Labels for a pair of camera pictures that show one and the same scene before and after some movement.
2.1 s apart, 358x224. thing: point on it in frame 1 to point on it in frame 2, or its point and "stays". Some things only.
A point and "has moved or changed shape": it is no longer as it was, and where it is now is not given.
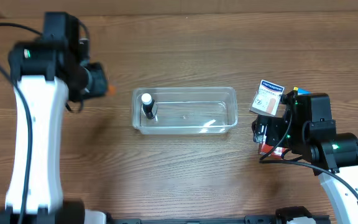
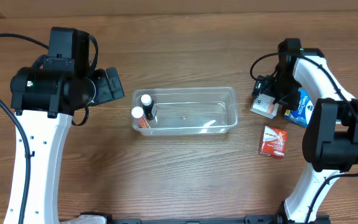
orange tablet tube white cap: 112,89 has moved or changed shape
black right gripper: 266,131 to 268,86
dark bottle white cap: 148,103 stays
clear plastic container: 186,110 stays
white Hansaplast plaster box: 268,98 stays
